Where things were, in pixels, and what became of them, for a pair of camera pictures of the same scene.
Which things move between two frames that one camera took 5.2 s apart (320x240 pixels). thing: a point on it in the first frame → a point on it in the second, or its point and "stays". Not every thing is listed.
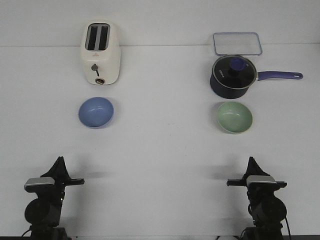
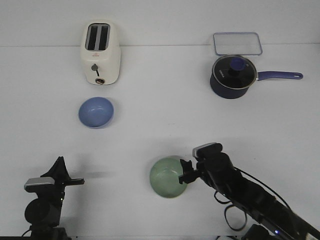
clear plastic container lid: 238,43 stays
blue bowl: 96,112 stays
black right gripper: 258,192 → 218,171
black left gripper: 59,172 stays
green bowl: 233,117 → 164,175
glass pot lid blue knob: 234,72 stays
